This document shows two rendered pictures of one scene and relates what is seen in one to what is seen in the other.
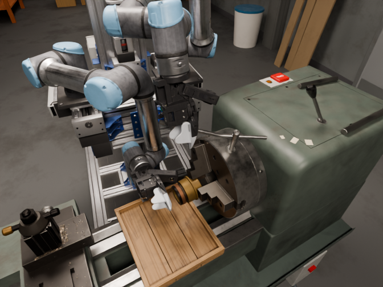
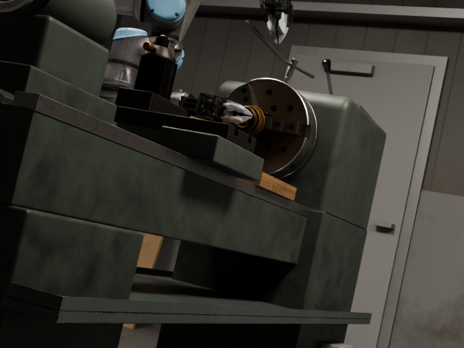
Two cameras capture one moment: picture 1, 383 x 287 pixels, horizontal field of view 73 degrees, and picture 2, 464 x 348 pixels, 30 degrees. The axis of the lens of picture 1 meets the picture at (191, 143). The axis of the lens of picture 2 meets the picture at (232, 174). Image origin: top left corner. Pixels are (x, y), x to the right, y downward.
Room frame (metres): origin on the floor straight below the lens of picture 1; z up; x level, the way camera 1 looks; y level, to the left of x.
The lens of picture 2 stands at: (-1.48, 1.58, 0.69)
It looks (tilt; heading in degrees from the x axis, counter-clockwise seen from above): 5 degrees up; 323
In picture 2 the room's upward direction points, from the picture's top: 13 degrees clockwise
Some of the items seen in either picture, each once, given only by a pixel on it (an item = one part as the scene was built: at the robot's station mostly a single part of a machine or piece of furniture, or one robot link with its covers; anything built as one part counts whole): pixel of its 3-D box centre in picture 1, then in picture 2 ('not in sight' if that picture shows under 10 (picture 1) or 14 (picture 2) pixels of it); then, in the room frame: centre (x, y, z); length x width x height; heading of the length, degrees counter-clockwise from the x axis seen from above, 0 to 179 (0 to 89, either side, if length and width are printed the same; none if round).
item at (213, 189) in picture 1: (220, 197); (284, 127); (0.54, -0.10, 1.09); 0.12 x 0.11 x 0.05; 29
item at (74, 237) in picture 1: (58, 241); (152, 108); (0.43, 0.44, 1.00); 0.20 x 0.10 x 0.05; 119
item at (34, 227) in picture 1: (32, 221); (159, 53); (0.42, 0.47, 1.13); 0.08 x 0.08 x 0.03
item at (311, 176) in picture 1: (294, 140); (296, 157); (0.88, -0.46, 1.06); 0.59 x 0.48 x 0.39; 119
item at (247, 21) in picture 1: (247, 26); not in sight; (4.93, -1.01, 0.31); 0.52 x 0.51 x 0.63; 111
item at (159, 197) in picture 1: (159, 199); (236, 107); (0.53, 0.11, 1.09); 0.09 x 0.06 x 0.03; 29
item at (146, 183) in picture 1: (147, 181); (202, 107); (0.62, 0.16, 1.08); 0.12 x 0.09 x 0.08; 29
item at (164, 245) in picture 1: (166, 230); (222, 176); (0.54, 0.10, 0.88); 0.36 x 0.30 x 0.04; 29
